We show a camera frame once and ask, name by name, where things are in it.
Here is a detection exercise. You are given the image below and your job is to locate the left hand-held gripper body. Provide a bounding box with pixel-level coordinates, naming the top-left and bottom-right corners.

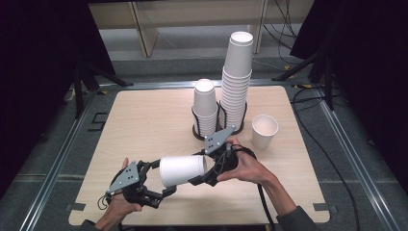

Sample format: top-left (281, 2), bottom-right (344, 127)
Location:
top-left (107, 160), bottom-right (165, 210)

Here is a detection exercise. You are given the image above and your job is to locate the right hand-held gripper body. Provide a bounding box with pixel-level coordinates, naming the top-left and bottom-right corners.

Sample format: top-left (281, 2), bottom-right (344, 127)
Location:
top-left (201, 125), bottom-right (240, 188)

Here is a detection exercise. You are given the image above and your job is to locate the black double cup holder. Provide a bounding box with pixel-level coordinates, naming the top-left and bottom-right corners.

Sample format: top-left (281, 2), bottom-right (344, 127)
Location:
top-left (191, 100), bottom-right (248, 141)

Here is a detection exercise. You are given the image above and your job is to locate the single white paper cup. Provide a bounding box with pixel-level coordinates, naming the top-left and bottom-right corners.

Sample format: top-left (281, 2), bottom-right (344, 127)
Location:
top-left (251, 114), bottom-right (279, 151)
top-left (159, 154), bottom-right (208, 189)

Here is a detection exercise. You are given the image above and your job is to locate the short stack of white cups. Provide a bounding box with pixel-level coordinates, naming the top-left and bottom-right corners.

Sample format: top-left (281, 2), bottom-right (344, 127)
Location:
top-left (191, 78), bottom-right (219, 138)

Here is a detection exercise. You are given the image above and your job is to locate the tall stack of white cups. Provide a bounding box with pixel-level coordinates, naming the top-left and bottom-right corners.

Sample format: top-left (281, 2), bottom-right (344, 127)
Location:
top-left (218, 31), bottom-right (255, 131)

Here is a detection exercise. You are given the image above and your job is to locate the person's left hand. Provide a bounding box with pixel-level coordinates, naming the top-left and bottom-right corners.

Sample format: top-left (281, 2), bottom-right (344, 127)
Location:
top-left (102, 157), bottom-right (144, 227)

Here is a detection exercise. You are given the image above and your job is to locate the person's right hand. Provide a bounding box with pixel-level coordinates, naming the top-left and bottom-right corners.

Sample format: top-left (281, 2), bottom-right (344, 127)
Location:
top-left (217, 137), bottom-right (274, 187)

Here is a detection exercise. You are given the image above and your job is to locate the black metal stand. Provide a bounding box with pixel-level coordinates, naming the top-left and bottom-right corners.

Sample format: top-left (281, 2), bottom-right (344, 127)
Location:
top-left (71, 61), bottom-right (135, 119)
top-left (271, 47), bottom-right (337, 112)

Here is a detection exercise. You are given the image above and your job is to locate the light wooden shelf unit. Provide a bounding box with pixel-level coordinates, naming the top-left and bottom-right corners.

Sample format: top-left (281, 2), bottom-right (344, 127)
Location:
top-left (87, 0), bottom-right (269, 59)

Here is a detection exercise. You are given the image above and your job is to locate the black curtain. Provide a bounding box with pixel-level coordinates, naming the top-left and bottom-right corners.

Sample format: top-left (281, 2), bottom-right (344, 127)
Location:
top-left (0, 0), bottom-right (116, 201)
top-left (290, 0), bottom-right (408, 189)

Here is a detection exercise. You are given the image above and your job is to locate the left hand-held gripper black cable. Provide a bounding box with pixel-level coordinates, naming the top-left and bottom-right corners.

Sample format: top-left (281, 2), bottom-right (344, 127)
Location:
top-left (96, 192), bottom-right (113, 212)

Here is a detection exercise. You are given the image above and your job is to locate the hand-held gripper black cable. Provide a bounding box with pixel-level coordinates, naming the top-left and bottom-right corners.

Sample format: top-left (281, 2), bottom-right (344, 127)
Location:
top-left (229, 143), bottom-right (277, 231)
top-left (96, 192), bottom-right (113, 212)

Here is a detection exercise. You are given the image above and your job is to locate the right hand-held gripper black cable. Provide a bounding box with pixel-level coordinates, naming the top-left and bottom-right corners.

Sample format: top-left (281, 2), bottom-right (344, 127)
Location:
top-left (229, 143), bottom-right (277, 231)

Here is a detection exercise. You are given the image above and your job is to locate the metal floor rail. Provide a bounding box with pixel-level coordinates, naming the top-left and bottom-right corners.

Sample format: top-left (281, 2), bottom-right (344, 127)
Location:
top-left (18, 90), bottom-right (99, 231)
top-left (313, 86), bottom-right (402, 231)
top-left (98, 78), bottom-right (296, 91)

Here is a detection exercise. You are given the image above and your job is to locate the long black floor cable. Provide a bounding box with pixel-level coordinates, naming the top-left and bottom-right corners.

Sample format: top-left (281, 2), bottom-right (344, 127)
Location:
top-left (291, 86), bottom-right (362, 231)

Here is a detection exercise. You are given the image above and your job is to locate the bundle of black cables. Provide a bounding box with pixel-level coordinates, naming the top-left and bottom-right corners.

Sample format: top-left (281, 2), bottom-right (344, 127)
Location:
top-left (263, 0), bottom-right (300, 65)

